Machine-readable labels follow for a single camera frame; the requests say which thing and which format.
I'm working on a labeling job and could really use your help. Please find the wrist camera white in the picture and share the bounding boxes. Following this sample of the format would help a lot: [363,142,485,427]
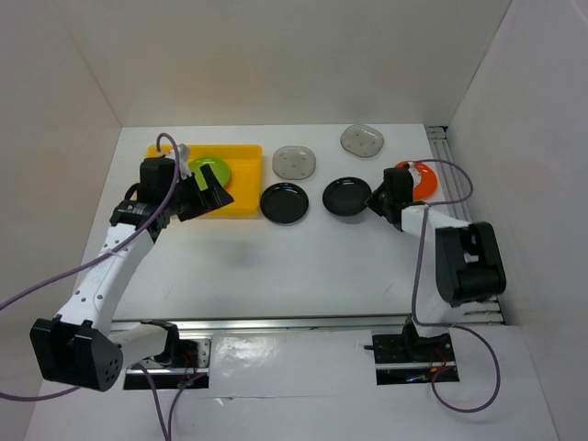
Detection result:
[405,162,422,187]
[177,143,192,179]

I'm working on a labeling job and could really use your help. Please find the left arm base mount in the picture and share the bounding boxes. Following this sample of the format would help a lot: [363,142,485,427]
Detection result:
[139,334,212,390]

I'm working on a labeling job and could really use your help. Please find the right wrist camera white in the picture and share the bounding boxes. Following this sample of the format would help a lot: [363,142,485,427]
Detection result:
[405,162,422,187]

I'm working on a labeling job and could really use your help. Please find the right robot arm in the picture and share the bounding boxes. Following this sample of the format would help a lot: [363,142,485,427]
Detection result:
[367,166,506,360]

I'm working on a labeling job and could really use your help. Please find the orange plate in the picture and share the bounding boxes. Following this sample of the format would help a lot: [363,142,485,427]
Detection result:
[395,161,438,201]

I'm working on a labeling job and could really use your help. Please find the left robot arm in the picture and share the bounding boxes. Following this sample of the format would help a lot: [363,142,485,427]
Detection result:
[29,157,233,391]

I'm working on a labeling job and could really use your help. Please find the green plate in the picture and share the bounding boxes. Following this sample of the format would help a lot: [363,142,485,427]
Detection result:
[188,156,231,189]

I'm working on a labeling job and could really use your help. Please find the grey translucent plate right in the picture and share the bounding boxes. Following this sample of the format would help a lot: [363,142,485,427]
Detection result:
[340,124,385,158]

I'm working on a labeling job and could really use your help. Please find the aluminium rail front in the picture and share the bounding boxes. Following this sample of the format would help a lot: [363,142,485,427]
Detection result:
[109,312,414,334]

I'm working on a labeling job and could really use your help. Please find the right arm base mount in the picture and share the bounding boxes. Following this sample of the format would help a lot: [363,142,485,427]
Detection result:
[363,334,459,386]

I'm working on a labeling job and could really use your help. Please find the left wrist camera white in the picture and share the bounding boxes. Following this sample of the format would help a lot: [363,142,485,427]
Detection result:
[177,143,192,179]

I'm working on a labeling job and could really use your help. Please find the grey translucent plate left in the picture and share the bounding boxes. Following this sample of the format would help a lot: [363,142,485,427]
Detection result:
[272,146,317,180]

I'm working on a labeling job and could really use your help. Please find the aluminium rail right side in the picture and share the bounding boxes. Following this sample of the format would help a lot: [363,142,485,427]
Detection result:
[425,126,504,325]

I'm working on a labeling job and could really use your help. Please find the black plate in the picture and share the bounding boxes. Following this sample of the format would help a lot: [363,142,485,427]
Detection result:
[259,183,310,225]
[322,176,372,217]

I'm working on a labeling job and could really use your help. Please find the aluminium rail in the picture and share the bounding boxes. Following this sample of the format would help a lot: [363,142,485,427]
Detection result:
[425,126,504,325]
[109,312,414,334]

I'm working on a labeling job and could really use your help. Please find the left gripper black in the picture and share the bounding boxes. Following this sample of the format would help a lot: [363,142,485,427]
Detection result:
[163,164,232,222]

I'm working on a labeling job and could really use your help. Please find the grey translucent plate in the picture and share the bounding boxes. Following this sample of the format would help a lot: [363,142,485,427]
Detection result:
[340,124,385,158]
[272,146,317,180]

